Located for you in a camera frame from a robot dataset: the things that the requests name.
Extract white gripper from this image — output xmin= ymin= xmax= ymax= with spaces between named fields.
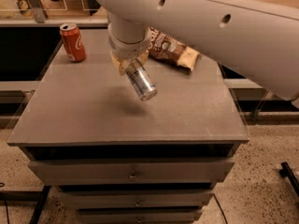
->
xmin=108 ymin=28 xmax=151 ymax=76

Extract black floor bar left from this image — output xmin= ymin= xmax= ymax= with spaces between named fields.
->
xmin=29 ymin=186 xmax=50 ymax=224

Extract silver redbull can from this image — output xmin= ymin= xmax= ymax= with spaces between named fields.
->
xmin=125 ymin=59 xmax=158 ymax=102

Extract red bottle in background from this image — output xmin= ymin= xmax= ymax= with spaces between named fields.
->
xmin=16 ymin=0 xmax=32 ymax=17

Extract grey drawer cabinet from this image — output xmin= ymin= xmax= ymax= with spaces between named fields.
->
xmin=8 ymin=30 xmax=249 ymax=213

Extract red cola can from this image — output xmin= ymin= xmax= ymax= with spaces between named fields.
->
xmin=60 ymin=23 xmax=86 ymax=63

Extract grey drawer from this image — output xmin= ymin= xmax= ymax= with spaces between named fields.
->
xmin=29 ymin=159 xmax=234 ymax=186
xmin=60 ymin=189 xmax=213 ymax=209
xmin=78 ymin=209 xmax=202 ymax=224

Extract bottom grey drawer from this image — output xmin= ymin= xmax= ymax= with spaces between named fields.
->
xmin=78 ymin=209 xmax=202 ymax=224

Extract middle grey drawer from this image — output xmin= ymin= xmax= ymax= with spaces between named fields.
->
xmin=60 ymin=189 xmax=213 ymax=209

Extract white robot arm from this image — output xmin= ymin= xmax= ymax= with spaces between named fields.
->
xmin=97 ymin=0 xmax=299 ymax=106

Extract grey metal railing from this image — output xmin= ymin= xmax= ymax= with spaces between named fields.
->
xmin=0 ymin=0 xmax=107 ymax=28

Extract top grey drawer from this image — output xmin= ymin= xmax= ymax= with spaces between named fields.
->
xmin=29 ymin=159 xmax=234 ymax=186

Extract black floor stand right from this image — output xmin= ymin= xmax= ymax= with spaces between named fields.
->
xmin=279 ymin=161 xmax=299 ymax=197

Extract brown chip bag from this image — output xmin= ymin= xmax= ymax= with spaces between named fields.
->
xmin=149 ymin=27 xmax=199 ymax=71

